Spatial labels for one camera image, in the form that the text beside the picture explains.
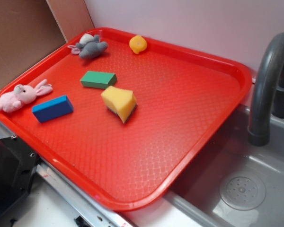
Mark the metal rail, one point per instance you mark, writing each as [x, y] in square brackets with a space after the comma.
[55, 202]

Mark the green rectangular block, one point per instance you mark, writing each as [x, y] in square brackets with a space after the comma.
[101, 80]

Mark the orange rubber duck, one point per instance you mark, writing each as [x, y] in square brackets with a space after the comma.
[138, 44]

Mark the brown cardboard panel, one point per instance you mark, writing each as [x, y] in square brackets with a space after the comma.
[32, 29]

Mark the gray toy faucet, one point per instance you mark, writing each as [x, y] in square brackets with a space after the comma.
[268, 95]

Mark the blue rectangular block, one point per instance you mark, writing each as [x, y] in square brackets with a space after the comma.
[52, 109]

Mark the pink plush bunny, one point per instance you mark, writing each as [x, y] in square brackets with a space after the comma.
[23, 95]

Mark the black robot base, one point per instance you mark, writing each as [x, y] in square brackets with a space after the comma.
[17, 167]

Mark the yellow sponge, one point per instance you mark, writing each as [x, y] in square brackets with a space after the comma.
[122, 102]

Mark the red plastic tray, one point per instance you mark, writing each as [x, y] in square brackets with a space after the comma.
[183, 97]

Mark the gray plush elephant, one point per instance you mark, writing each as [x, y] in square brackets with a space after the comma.
[88, 47]

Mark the gray toy sink basin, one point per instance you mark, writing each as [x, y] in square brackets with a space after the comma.
[232, 183]

